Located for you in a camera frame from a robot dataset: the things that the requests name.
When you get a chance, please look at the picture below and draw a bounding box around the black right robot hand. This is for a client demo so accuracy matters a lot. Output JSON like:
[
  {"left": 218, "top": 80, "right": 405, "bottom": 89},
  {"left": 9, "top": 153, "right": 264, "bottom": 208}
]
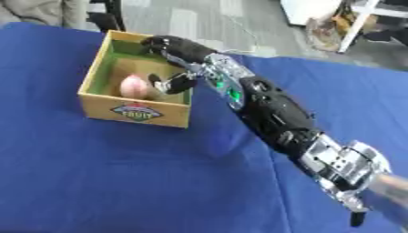
[{"left": 138, "top": 35, "right": 220, "bottom": 96}]

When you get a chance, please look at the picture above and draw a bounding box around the tan cardboard box green inside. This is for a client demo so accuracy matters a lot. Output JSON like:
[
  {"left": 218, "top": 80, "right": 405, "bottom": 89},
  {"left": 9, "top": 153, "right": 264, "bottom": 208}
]
[{"left": 76, "top": 29, "right": 195, "bottom": 129}]

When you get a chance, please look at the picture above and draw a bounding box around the pink toy peach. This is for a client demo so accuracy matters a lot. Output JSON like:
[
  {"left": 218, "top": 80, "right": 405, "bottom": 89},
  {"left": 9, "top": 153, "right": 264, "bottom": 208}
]
[{"left": 117, "top": 75, "right": 150, "bottom": 99}]

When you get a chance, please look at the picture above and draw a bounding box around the black chair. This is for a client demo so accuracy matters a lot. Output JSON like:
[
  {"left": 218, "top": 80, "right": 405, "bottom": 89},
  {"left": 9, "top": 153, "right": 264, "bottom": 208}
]
[{"left": 86, "top": 0, "right": 128, "bottom": 33}]

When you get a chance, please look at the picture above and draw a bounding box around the person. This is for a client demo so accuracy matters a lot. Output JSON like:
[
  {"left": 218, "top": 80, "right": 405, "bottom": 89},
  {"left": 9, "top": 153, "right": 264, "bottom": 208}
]
[{"left": 0, "top": 0, "right": 89, "bottom": 30}]

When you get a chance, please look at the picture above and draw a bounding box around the tan bag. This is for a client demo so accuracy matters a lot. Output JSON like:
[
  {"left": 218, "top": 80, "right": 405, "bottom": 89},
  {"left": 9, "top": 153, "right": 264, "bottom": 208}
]
[{"left": 304, "top": 13, "right": 357, "bottom": 52}]

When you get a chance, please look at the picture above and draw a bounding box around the white table frame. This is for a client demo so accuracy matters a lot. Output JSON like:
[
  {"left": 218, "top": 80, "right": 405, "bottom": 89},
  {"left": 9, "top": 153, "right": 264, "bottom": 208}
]
[{"left": 336, "top": 0, "right": 408, "bottom": 55}]

